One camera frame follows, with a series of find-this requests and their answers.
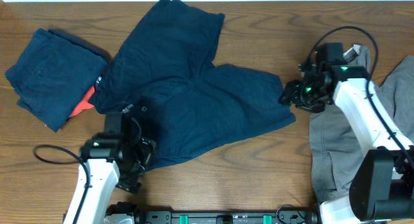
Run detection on orange red folded garment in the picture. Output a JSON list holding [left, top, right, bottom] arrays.
[[45, 85, 96, 128]]

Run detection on navy blue shorts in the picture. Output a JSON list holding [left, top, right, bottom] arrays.
[[5, 28, 108, 132], [90, 0, 295, 169]]

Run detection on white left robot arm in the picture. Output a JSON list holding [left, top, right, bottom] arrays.
[[63, 135, 157, 224]]

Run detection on folded navy blue shorts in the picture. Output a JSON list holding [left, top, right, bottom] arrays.
[[5, 28, 108, 132]]

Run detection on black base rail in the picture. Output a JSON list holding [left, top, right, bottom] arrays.
[[103, 202, 320, 224]]

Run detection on grey shorts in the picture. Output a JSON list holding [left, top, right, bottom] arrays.
[[309, 55, 413, 203]]

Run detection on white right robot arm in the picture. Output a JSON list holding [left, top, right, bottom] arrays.
[[279, 65, 413, 223]]

